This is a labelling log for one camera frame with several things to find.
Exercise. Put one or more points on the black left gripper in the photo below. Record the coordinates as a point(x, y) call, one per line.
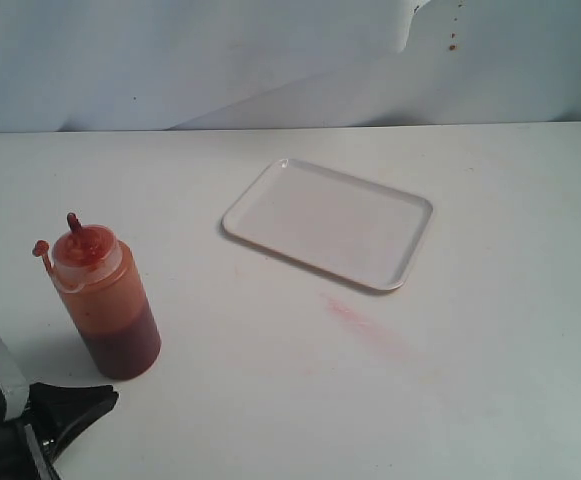
point(54, 418)

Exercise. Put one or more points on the red sauce squeeze bottle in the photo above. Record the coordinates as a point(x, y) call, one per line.
point(99, 284)

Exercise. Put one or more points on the white rectangular plastic tray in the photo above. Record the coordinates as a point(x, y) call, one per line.
point(348, 228)

